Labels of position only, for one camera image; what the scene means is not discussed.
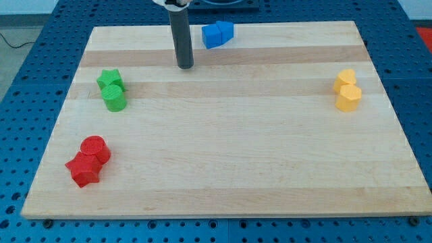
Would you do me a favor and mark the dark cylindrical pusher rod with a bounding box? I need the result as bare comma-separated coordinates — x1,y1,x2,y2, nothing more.
169,8,194,70

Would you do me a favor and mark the white rod mount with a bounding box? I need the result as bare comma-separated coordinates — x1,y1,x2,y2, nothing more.
153,0,192,11

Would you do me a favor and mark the blue cube block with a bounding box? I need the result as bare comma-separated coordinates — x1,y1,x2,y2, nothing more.
201,24,221,49

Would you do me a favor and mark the blue triangle block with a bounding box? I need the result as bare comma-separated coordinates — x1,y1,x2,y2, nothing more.
216,21,234,45

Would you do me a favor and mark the green star block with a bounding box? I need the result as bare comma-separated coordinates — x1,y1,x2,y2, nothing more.
97,69,126,92

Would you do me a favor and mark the green cylinder block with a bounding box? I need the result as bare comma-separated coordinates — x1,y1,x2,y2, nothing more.
101,84,127,112

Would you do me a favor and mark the wooden board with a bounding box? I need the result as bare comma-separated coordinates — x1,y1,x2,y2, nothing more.
22,21,431,219

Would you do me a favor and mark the red cylinder block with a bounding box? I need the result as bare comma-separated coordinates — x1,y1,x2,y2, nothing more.
80,136,111,165

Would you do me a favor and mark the red star block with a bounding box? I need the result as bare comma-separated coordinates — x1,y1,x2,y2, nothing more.
65,152,103,188

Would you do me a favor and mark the yellow heart block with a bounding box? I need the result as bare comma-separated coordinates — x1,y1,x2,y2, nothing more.
333,69,357,93

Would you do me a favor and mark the yellow hexagon block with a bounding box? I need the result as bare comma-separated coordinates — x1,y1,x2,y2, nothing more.
335,84,362,112

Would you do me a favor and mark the black cable on floor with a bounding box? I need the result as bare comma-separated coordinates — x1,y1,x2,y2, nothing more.
0,32,36,49

